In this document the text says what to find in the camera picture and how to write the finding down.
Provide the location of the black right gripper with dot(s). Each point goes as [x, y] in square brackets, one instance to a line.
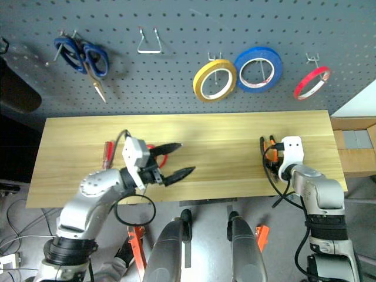
[272, 169]

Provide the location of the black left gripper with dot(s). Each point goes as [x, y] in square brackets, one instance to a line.
[151, 174]

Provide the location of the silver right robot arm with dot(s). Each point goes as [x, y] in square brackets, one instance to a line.
[320, 191]

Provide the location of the grey sleeved forearm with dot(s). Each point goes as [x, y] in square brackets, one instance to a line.
[113, 270]

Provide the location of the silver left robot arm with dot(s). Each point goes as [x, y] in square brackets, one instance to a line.
[88, 199]

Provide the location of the yellow tape roll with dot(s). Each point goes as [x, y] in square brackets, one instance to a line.
[199, 79]

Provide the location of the red tape roll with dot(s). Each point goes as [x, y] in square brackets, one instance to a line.
[302, 85]

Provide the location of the blue tape roll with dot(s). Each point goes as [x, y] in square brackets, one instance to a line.
[274, 63]

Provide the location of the grey perforated pegboard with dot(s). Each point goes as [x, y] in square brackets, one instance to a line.
[176, 23]

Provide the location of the black gloved hand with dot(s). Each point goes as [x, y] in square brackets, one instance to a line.
[125, 252]

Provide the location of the orange metal stand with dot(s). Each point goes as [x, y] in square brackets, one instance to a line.
[262, 236]
[137, 249]

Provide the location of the brown cardboard box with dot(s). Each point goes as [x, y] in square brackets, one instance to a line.
[357, 161]

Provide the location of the grey rounded robot leg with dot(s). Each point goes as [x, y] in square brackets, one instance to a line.
[246, 252]
[167, 252]

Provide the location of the silver peg hook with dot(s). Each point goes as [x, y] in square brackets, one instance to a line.
[262, 69]
[57, 53]
[216, 73]
[312, 58]

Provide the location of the dark cylindrical object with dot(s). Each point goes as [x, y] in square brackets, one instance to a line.
[16, 88]

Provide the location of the white floor device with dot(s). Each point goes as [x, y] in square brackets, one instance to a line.
[10, 261]

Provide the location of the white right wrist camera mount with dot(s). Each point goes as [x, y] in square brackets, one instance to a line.
[292, 152]

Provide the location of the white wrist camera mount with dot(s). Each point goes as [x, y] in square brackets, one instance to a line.
[135, 152]
[292, 152]

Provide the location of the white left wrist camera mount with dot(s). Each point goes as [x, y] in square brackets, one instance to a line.
[135, 152]

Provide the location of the grey metal table bracket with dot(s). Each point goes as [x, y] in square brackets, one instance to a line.
[205, 202]

